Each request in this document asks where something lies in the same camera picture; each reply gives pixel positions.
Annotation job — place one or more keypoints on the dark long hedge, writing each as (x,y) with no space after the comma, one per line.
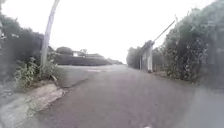
(80,61)

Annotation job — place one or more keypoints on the grey asphalt road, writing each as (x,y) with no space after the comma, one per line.
(116,96)

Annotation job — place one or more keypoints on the building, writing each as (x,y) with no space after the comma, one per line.
(78,53)

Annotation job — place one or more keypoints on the white gate pillar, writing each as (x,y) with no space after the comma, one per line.
(147,58)

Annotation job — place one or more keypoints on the leaning pale pole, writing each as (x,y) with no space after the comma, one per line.
(47,36)

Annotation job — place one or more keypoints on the tall green hedge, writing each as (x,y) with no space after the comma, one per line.
(196,46)

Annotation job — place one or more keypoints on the green weeds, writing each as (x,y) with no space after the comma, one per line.
(26,74)

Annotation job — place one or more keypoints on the pale concrete strip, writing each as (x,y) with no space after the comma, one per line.
(30,101)

